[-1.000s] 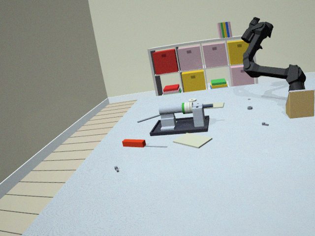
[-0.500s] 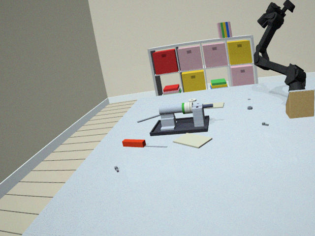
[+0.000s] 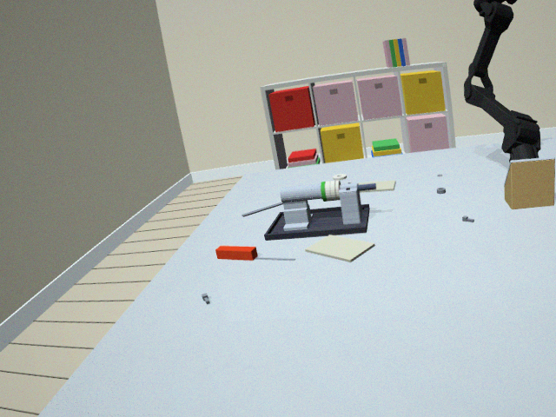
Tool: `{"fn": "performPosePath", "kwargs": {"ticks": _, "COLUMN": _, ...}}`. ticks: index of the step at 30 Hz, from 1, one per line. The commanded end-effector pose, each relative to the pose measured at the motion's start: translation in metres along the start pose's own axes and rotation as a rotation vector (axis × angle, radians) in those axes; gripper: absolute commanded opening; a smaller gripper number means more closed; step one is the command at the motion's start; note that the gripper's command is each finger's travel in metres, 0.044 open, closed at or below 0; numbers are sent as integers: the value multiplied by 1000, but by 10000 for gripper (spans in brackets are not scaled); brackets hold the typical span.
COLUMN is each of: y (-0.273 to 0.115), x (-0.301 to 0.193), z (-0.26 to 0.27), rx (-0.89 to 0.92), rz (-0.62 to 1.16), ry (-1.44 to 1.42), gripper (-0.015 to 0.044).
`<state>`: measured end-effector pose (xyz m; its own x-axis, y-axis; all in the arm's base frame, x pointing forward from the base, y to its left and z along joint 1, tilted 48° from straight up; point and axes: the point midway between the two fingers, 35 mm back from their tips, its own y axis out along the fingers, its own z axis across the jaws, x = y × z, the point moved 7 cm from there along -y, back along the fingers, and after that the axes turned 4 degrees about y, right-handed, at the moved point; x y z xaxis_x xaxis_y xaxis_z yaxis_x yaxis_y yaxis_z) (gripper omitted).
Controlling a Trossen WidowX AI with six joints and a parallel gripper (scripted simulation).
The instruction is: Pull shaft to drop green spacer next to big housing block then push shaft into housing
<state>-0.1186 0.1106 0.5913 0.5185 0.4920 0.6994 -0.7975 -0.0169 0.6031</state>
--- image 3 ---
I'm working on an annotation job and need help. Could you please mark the orange-handled screwdriver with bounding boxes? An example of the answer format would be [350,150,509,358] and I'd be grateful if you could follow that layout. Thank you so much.
[215,246,295,261]

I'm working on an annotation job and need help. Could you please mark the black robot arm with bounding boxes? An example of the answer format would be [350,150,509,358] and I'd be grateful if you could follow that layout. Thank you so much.
[464,0,541,163]

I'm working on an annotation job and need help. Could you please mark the green ring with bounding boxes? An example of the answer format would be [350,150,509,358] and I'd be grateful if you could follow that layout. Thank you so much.
[321,182,328,202]

